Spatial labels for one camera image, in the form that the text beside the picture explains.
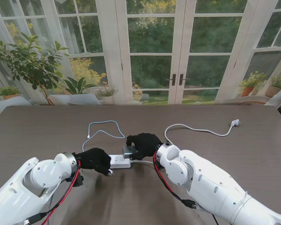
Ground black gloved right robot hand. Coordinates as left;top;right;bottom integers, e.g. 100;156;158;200
126;133;164;161

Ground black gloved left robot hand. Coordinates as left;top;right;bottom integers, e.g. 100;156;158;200
76;147;115;177

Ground grey charger adapter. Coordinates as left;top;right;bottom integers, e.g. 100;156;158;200
121;145;138;159

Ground white power strip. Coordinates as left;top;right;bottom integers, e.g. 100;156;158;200
107;154;132;169

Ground light blue USB cable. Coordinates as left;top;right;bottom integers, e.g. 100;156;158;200
81;120;126;177

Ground grey armchair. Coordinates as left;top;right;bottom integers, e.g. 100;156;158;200
48;93;102;106

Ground flowering plant in white pot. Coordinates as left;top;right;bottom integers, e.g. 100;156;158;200
97;86;119;105

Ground broad leaf green plant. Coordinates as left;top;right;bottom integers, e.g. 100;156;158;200
63;76;98;96

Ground white french door leaf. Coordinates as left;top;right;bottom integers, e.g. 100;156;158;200
180;0;258;104
116;0;185;105

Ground grey sofa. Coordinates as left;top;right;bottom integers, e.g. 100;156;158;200
0;96;32;115

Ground small plant in terracotta pot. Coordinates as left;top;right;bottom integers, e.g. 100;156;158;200
0;86;22;100

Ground wooden round side table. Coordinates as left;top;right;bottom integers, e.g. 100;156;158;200
222;97;267;105

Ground yellow-green plant in terracotta pot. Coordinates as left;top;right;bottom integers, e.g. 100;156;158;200
238;71;267;97

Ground tall leafy potted tree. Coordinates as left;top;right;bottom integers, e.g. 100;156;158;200
0;31;70;106

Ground green plant in beige pot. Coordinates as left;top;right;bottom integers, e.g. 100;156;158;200
264;71;281;98

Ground light grey chair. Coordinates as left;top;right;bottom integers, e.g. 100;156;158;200
264;86;281;115

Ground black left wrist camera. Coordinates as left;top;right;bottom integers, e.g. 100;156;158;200
72;174;84;188

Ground dark door handle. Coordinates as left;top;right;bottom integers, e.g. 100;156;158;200
165;74;177;86
179;74;190;86

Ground white power cord with plug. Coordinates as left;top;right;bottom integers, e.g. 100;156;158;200
130;119;243;165

